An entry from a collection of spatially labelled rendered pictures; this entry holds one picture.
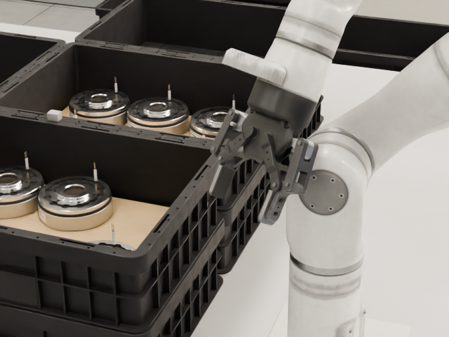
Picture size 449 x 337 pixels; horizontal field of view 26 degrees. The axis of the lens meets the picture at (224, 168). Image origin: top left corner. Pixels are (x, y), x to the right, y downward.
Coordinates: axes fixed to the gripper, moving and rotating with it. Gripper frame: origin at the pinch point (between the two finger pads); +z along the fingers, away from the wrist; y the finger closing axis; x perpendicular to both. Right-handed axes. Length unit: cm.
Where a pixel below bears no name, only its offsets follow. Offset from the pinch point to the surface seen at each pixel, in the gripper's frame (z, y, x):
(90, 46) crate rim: -10, 65, -14
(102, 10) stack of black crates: -20, 198, -97
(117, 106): -2, 55, -17
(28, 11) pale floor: -10, 345, -150
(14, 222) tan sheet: 16.5, 35.8, 5.5
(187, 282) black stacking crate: 13.6, 12.0, -7.5
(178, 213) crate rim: 4.6, 9.6, 0.3
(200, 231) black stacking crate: 7.6, 17.0, -10.8
